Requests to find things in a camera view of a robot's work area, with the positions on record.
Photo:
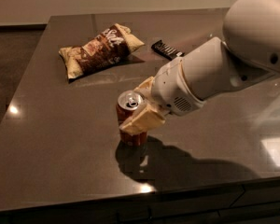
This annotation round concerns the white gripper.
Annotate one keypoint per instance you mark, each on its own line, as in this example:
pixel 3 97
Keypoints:
pixel 170 85

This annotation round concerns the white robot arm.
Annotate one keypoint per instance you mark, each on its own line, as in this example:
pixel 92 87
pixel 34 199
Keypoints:
pixel 248 53

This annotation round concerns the brown chip bag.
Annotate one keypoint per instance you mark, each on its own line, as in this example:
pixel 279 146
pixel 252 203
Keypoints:
pixel 106 49

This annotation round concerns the black candy bar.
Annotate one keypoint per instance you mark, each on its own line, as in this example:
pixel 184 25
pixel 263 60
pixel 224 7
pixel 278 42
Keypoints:
pixel 166 51

